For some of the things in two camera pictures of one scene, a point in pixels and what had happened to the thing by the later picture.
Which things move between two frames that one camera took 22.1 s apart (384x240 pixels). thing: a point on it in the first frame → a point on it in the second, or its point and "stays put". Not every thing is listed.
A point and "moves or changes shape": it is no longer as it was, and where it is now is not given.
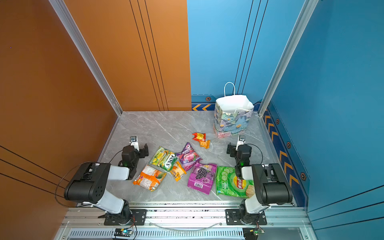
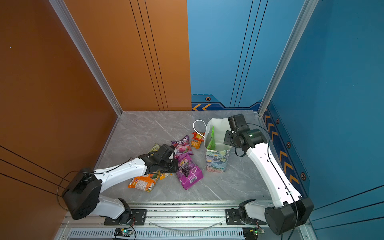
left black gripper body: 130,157 → 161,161
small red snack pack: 199,137 stays put
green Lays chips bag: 228,183 → 211,145
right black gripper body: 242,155 → 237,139
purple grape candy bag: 201,177 → 188,173
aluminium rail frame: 86,222 stays put
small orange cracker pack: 205,144 → 196,144
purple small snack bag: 188,157 → 182,147
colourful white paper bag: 232,114 → 217,160
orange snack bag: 150,178 moves or changes shape
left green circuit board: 123,232 stays put
